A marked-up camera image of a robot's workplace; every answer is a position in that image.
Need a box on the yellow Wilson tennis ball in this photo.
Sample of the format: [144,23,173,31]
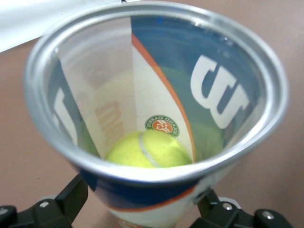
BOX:
[104,130,193,169]

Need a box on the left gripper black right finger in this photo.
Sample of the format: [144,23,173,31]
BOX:
[190,187,295,228]

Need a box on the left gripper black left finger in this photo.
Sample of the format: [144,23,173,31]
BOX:
[0,174,89,228]

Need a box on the white blue tennis ball can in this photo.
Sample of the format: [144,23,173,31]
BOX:
[23,2,289,228]

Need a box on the white table edge strip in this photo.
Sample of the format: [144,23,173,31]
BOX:
[0,0,124,53]

